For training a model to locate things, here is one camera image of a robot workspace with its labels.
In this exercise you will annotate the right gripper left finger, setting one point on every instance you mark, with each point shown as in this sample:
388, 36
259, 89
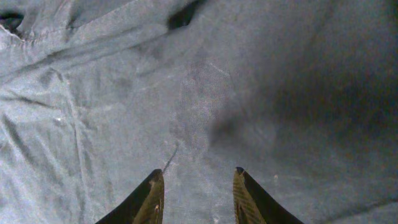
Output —
145, 205

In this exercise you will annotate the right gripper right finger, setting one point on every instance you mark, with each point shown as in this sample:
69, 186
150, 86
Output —
253, 205

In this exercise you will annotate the navy blue shorts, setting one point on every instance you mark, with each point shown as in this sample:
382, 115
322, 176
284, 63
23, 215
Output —
95, 95

